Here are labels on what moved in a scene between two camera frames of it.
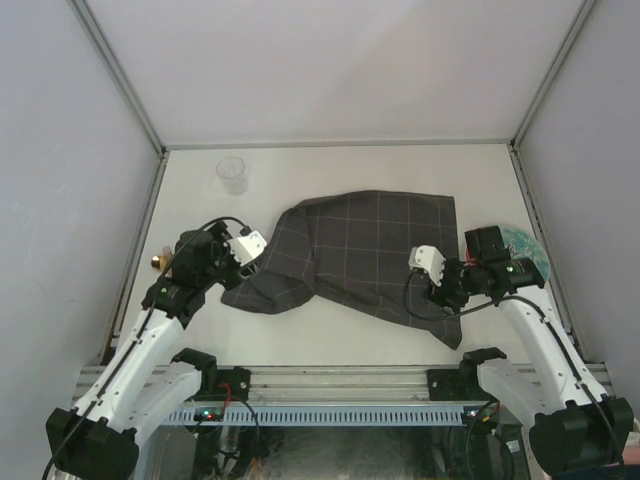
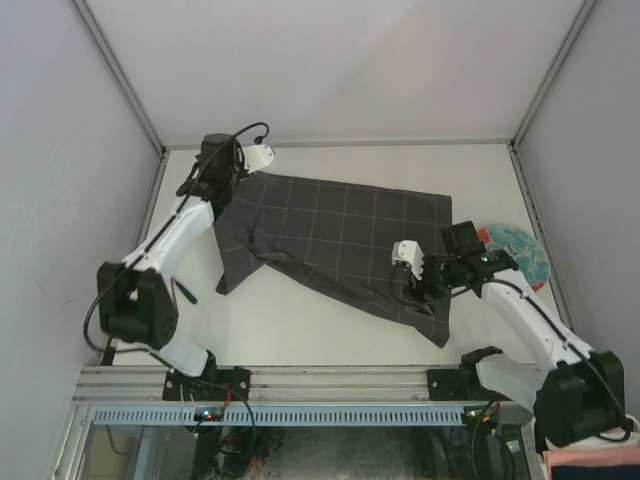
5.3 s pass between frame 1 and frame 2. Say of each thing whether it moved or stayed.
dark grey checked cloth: moved
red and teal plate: stayed
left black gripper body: moved
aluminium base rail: stayed
